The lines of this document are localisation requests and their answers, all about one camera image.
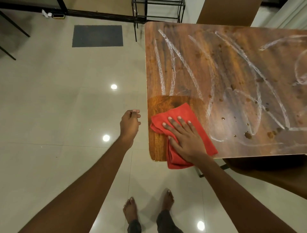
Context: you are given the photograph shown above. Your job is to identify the person's right hand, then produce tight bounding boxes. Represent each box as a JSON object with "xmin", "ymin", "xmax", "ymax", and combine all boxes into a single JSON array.
[{"xmin": 162, "ymin": 116, "xmax": 212, "ymax": 164}]

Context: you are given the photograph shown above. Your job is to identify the person's foot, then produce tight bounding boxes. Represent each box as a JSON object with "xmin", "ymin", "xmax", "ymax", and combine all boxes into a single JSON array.
[
  {"xmin": 161, "ymin": 189, "xmax": 175, "ymax": 212},
  {"xmin": 123, "ymin": 197, "xmax": 139, "ymax": 224}
]

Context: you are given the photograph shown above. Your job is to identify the white curtain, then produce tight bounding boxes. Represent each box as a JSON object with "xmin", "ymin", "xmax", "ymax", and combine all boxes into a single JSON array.
[{"xmin": 263, "ymin": 0, "xmax": 307, "ymax": 30}]

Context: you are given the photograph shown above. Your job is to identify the person's left forearm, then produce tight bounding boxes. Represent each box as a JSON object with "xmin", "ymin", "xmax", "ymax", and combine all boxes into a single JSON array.
[{"xmin": 19, "ymin": 136, "xmax": 132, "ymax": 233}]

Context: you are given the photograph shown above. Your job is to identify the red cleaning cloth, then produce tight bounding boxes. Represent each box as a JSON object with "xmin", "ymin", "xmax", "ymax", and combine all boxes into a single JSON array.
[{"xmin": 150, "ymin": 103, "xmax": 218, "ymax": 170}]

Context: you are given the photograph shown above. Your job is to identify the person's right forearm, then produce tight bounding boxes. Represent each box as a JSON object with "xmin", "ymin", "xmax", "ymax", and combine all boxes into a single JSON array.
[{"xmin": 192, "ymin": 151, "xmax": 298, "ymax": 233}]

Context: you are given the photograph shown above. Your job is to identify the person's left hand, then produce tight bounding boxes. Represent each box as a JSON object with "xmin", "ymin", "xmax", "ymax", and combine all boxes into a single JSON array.
[{"xmin": 120, "ymin": 109, "xmax": 142, "ymax": 145}]

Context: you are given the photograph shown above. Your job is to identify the grey floor mat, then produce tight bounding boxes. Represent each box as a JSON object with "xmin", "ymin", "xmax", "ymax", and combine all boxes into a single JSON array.
[{"xmin": 72, "ymin": 25, "xmax": 124, "ymax": 48}]

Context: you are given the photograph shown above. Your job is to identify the person's dark trousers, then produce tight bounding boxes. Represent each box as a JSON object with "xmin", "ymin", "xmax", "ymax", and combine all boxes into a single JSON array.
[{"xmin": 127, "ymin": 209, "xmax": 184, "ymax": 233}]

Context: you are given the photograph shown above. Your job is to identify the person's right foot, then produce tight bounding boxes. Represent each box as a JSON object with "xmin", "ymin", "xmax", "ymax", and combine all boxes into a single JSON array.
[{"xmin": 161, "ymin": 189, "xmax": 175, "ymax": 212}]

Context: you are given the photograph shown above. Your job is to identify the black metal table frame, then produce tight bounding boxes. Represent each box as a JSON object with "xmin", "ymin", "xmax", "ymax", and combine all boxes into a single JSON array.
[{"xmin": 0, "ymin": 10, "xmax": 31, "ymax": 60}]

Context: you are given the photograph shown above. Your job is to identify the black metal rack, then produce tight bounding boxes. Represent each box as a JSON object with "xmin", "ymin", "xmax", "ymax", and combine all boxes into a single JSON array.
[{"xmin": 131, "ymin": 0, "xmax": 186, "ymax": 43}]

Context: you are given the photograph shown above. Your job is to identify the person's left foot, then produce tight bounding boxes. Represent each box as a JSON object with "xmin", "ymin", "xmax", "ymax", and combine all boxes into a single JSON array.
[{"xmin": 123, "ymin": 197, "xmax": 139, "ymax": 224}]

